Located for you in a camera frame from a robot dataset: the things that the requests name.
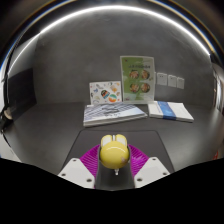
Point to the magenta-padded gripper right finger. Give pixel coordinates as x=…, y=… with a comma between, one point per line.
x=150, y=170

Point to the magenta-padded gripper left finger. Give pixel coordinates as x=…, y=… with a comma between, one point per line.
x=78, y=171

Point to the yellow computer mouse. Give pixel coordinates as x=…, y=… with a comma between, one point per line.
x=114, y=152

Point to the dark grey mouse pad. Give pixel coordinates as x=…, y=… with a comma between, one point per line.
x=148, y=143

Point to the white and blue book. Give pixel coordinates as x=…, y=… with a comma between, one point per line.
x=170, y=111

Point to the grey striped book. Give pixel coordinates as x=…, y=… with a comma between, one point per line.
x=111, y=113

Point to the white card with colourful stickers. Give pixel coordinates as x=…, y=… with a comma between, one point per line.
x=105, y=92

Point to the green poster with food photos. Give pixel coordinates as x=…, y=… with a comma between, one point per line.
x=137, y=79

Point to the white wall socket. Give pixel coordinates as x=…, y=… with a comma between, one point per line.
x=180, y=82
x=172, y=81
x=162, y=79

